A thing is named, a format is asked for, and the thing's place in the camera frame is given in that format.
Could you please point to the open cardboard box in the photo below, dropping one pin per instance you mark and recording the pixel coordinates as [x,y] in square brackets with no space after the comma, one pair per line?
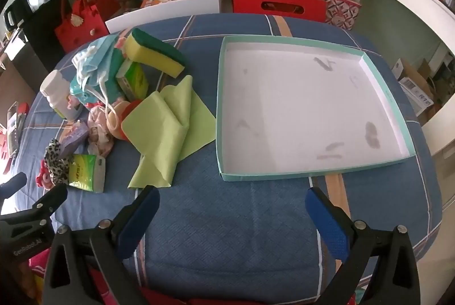
[408,77]

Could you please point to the white plastic bottle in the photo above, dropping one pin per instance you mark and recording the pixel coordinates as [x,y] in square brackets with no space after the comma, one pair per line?
[55,88]

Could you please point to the red candy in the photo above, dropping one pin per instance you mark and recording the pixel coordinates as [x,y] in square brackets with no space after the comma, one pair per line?
[42,179]

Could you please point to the red tape roll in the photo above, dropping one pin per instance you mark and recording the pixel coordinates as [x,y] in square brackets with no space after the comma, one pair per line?
[129,105]

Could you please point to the light green cloth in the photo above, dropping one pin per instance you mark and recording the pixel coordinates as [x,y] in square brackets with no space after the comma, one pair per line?
[167,127]

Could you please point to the purple packet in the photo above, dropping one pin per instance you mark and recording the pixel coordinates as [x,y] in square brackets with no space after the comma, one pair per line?
[74,136]

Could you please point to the white tray box teal rim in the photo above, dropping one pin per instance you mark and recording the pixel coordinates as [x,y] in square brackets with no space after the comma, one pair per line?
[302,106]

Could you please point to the white board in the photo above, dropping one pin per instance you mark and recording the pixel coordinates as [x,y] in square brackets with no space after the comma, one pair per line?
[170,12]

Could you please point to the teal wet wipes packet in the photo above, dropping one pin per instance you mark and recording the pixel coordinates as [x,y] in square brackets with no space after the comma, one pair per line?
[80,91]

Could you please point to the leopard print scrunchie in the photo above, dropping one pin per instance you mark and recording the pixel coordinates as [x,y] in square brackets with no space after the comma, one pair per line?
[57,163]

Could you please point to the yellow green sponge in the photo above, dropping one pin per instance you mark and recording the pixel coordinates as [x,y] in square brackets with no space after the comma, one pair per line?
[156,54]

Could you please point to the green tissue packet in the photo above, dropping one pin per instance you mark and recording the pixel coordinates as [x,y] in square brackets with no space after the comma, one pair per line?
[133,81]
[85,171]

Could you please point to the red patterned tin box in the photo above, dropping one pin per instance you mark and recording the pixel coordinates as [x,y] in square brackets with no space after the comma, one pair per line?
[337,12]

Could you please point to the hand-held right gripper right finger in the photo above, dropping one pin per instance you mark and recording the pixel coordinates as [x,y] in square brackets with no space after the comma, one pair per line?
[330,227]

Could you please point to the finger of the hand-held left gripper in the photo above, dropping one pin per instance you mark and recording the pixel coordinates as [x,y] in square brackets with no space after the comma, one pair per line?
[14,182]
[51,200]

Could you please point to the red felt bag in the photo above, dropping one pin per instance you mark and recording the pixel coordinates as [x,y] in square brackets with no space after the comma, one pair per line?
[76,31]

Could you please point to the pink floral cloth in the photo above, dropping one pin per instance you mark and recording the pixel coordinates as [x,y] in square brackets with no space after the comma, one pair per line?
[99,134]

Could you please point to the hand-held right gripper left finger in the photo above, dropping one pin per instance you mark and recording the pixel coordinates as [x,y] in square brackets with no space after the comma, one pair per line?
[137,223]

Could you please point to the blue face mask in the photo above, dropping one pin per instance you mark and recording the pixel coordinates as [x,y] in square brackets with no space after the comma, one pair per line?
[97,54]

